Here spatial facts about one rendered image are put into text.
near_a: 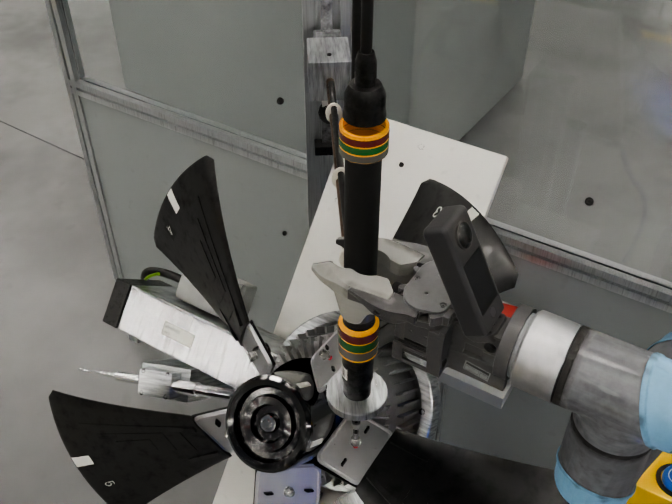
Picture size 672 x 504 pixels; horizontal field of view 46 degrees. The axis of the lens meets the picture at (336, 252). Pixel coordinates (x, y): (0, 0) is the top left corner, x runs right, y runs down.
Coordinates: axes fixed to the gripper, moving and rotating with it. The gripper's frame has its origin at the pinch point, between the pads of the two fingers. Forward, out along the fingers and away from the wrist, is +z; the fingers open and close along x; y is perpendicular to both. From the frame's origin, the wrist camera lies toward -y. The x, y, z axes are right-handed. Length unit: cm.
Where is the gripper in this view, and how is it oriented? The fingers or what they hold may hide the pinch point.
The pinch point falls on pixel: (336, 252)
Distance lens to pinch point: 78.8
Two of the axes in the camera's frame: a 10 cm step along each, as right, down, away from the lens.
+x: 5.3, -5.6, 6.4
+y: 0.0, 7.5, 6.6
